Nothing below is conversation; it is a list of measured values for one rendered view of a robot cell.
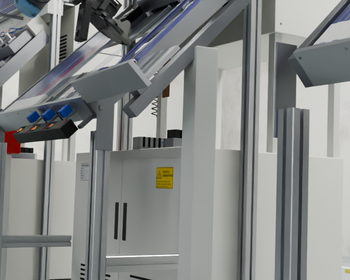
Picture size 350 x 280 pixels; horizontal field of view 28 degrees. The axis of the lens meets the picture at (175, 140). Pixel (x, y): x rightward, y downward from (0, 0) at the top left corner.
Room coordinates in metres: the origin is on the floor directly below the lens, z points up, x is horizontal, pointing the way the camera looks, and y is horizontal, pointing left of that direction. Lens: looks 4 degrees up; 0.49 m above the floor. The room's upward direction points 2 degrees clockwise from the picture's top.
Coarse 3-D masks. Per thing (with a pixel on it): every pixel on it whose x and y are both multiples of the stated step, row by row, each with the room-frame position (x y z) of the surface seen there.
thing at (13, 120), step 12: (24, 108) 2.11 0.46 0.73; (36, 108) 2.05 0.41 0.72; (48, 108) 1.99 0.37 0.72; (60, 108) 1.94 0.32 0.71; (72, 108) 1.88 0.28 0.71; (84, 108) 1.83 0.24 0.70; (0, 120) 2.33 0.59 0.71; (12, 120) 2.25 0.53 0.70; (24, 120) 2.18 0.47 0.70; (60, 120) 1.99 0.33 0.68; (72, 120) 1.94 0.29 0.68
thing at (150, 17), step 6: (192, 0) 2.08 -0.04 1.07; (168, 12) 2.15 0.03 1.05; (180, 12) 2.05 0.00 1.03; (120, 18) 2.60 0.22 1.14; (150, 18) 2.25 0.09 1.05; (162, 18) 2.13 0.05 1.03; (138, 24) 2.28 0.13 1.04; (144, 24) 2.22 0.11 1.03; (156, 24) 2.11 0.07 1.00; (132, 30) 2.26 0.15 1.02; (138, 30) 2.20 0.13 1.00; (150, 30) 2.09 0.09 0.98; (114, 42) 2.27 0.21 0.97
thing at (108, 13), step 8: (80, 0) 1.98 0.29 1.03; (88, 0) 2.00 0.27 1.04; (96, 0) 2.02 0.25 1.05; (104, 0) 2.01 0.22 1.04; (112, 0) 2.04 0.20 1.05; (96, 8) 2.02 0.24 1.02; (104, 8) 2.01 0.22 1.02; (112, 8) 2.04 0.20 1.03; (96, 16) 2.01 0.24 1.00; (104, 16) 2.02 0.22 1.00; (112, 16) 2.04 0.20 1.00; (96, 24) 2.06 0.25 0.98; (104, 24) 2.03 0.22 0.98
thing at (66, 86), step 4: (88, 72) 2.12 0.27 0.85; (72, 76) 2.21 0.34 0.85; (76, 76) 2.18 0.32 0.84; (80, 76) 2.14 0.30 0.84; (68, 80) 2.20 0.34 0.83; (72, 80) 2.16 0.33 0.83; (64, 84) 2.18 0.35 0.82; (68, 84) 2.14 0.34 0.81; (60, 88) 2.17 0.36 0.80; (64, 88) 2.11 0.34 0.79; (68, 88) 2.09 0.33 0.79; (56, 92) 2.15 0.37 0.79; (60, 92) 2.11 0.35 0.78; (64, 92) 2.08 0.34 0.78; (72, 92) 1.98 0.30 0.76; (76, 92) 1.98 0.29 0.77; (48, 96) 2.17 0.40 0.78; (52, 96) 2.14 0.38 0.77; (56, 96) 2.07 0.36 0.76; (60, 96) 2.07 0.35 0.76; (68, 96) 1.98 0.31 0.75; (72, 96) 1.97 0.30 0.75; (44, 100) 2.16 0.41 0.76; (48, 100) 2.09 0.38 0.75; (52, 100) 2.07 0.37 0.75
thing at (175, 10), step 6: (186, 0) 1.73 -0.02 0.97; (180, 6) 1.72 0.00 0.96; (174, 12) 1.72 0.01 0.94; (168, 18) 1.71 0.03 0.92; (162, 24) 1.70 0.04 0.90; (156, 30) 1.69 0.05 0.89; (144, 36) 1.69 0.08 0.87; (150, 36) 1.69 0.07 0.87; (138, 42) 1.68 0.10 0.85; (144, 42) 1.68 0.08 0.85; (132, 48) 1.67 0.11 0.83; (138, 48) 1.67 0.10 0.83; (126, 54) 1.66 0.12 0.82; (132, 54) 1.67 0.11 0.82; (120, 60) 1.66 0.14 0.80; (126, 60) 1.66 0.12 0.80
